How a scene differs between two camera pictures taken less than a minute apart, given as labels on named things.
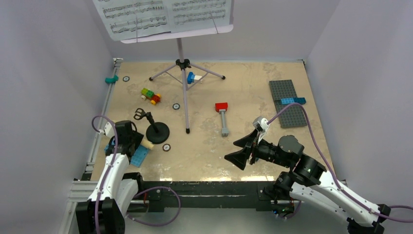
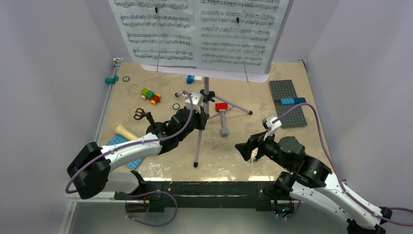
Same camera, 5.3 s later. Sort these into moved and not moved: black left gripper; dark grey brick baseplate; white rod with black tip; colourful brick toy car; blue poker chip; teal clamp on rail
Moved: black left gripper; white rod with black tip
Not moved: blue poker chip; teal clamp on rail; colourful brick toy car; dark grey brick baseplate
